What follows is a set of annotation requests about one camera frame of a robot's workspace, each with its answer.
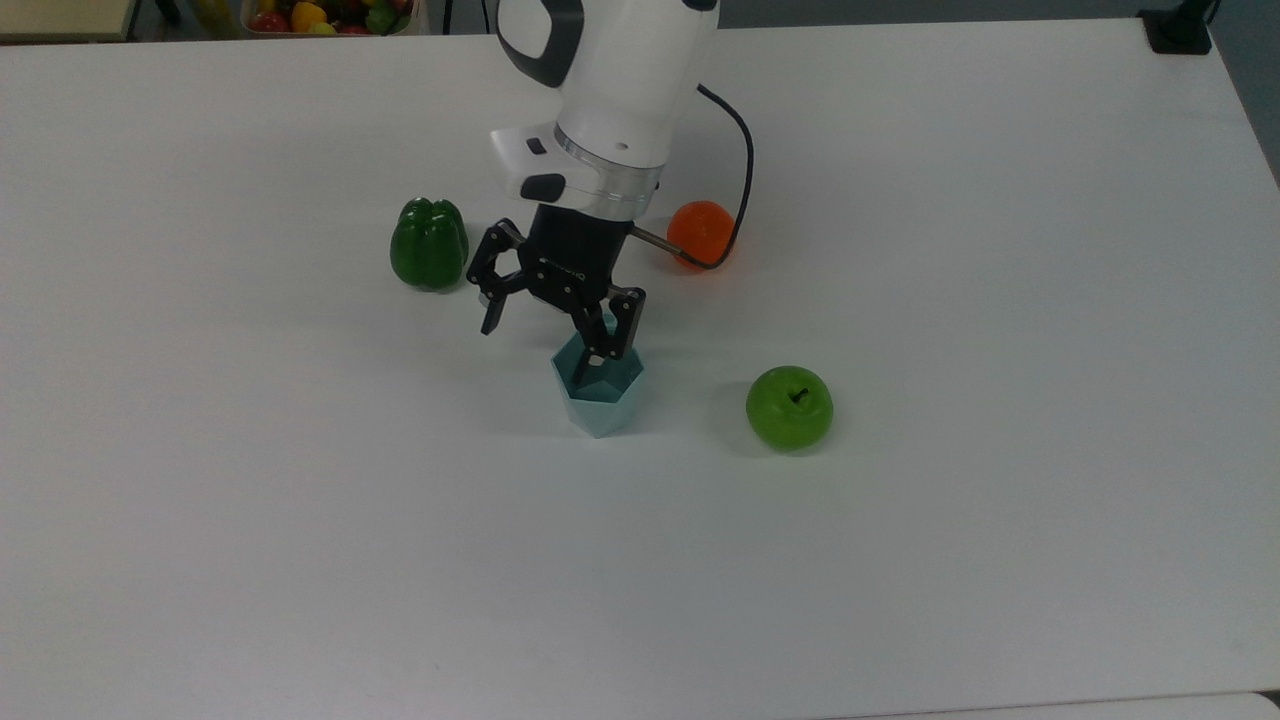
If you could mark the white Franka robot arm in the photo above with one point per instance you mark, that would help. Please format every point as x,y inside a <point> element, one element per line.
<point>615,80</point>

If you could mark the orange fruit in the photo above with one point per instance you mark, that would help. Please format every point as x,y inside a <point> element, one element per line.
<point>694,226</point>

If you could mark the wooden board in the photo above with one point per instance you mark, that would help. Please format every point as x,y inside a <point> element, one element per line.
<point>60,18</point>

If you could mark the green apple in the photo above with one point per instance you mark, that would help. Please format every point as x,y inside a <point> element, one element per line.
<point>789,409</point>

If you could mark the green bell pepper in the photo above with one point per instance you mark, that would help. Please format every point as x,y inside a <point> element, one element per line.
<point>429,247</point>

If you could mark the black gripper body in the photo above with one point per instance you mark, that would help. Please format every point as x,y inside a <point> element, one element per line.
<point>572,250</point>

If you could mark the black table clamp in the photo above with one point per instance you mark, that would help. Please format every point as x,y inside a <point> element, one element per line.
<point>1178,30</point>

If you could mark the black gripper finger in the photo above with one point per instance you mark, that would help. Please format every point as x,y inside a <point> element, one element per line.
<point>605,335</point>
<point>497,275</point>

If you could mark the clear bin of toy fruit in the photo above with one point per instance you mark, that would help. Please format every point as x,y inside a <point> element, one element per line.
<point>330,15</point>

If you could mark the teal faceted mug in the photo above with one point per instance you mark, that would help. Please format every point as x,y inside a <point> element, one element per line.
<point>598,400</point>

